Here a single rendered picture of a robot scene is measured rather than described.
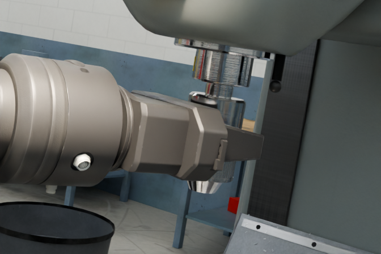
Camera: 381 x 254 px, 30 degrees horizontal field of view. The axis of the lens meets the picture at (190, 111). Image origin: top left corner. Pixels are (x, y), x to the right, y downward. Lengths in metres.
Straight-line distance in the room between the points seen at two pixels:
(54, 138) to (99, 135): 0.03
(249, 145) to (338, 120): 0.38
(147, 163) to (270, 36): 0.13
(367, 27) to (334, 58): 0.30
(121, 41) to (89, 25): 0.40
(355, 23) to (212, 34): 0.18
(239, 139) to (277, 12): 0.12
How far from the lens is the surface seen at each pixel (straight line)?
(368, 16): 0.64
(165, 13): 0.51
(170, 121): 0.51
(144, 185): 5.94
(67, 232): 2.86
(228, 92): 0.57
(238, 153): 0.56
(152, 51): 5.92
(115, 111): 0.48
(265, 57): 0.55
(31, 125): 0.46
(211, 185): 0.58
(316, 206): 0.95
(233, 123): 0.57
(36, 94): 0.46
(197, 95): 0.57
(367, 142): 0.92
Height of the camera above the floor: 1.30
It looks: 5 degrees down
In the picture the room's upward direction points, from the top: 9 degrees clockwise
